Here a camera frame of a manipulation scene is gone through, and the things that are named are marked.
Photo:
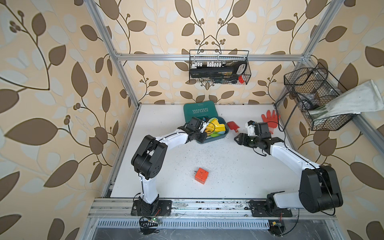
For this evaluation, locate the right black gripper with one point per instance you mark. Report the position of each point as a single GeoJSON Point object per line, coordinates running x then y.
{"type": "Point", "coordinates": [242, 139]}

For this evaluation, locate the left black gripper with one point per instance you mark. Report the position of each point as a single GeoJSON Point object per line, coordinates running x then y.
{"type": "Point", "coordinates": [206, 137]}

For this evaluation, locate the red toy shovel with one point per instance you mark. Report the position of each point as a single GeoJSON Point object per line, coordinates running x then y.
{"type": "Point", "coordinates": [233, 126]}

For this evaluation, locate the yellow toy spatula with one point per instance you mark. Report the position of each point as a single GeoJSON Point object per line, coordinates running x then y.
{"type": "Point", "coordinates": [214, 127]}

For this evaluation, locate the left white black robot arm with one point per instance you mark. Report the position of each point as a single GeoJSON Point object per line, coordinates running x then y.
{"type": "Point", "coordinates": [150, 155]}

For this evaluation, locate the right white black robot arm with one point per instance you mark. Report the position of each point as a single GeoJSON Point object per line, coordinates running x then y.
{"type": "Point", "coordinates": [319, 188]}

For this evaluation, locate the green storage box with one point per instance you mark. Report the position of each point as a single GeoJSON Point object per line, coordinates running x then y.
{"type": "Point", "coordinates": [205, 111]}

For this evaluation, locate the red rubber glove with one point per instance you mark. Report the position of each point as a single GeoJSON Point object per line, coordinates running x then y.
{"type": "Point", "coordinates": [272, 119]}

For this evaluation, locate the orange cube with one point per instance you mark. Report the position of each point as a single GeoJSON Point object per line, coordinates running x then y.
{"type": "Point", "coordinates": [201, 176]}

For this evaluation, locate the black tool in basket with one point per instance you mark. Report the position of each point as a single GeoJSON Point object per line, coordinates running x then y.
{"type": "Point", "coordinates": [214, 72]}

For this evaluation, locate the white cloth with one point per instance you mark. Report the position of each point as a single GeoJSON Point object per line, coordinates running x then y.
{"type": "Point", "coordinates": [363, 98]}

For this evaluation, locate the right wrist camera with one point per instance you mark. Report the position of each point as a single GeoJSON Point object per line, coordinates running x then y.
{"type": "Point", "coordinates": [250, 126]}

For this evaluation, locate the back wire basket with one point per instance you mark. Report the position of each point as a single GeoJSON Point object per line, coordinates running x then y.
{"type": "Point", "coordinates": [218, 58]}

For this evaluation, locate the wire basket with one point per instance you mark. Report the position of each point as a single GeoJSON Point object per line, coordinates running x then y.
{"type": "Point", "coordinates": [311, 90]}
{"type": "Point", "coordinates": [218, 58]}

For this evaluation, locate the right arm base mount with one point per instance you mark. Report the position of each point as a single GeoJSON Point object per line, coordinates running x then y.
{"type": "Point", "coordinates": [261, 208]}

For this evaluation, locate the right wire basket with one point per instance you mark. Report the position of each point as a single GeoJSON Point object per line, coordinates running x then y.
{"type": "Point", "coordinates": [311, 90]}

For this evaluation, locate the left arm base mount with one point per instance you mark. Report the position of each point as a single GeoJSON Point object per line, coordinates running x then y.
{"type": "Point", "coordinates": [157, 208]}

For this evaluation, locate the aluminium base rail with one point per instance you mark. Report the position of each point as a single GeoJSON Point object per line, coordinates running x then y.
{"type": "Point", "coordinates": [195, 209]}

